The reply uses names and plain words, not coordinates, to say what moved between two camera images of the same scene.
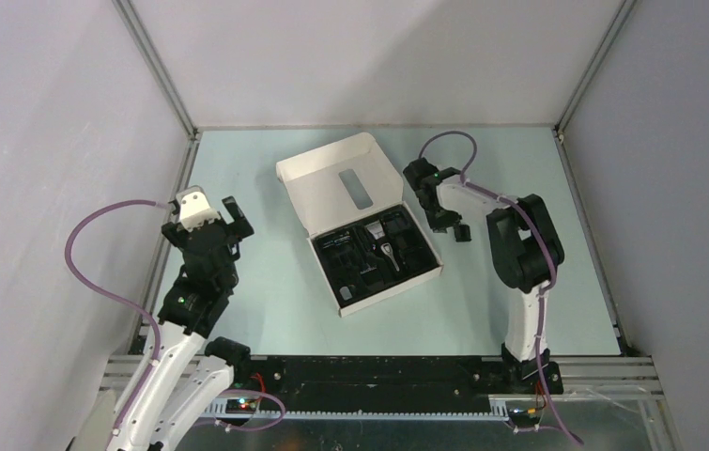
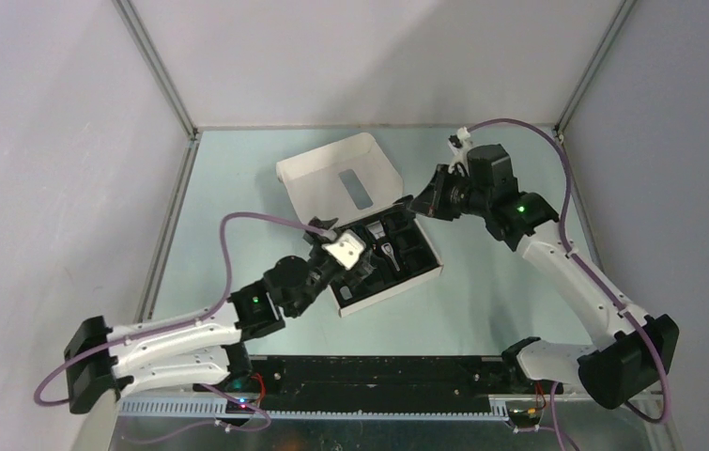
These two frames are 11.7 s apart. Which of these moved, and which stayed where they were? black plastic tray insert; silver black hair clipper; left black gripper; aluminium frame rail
Moved: left black gripper
Stayed: black plastic tray insert; aluminium frame rail; silver black hair clipper
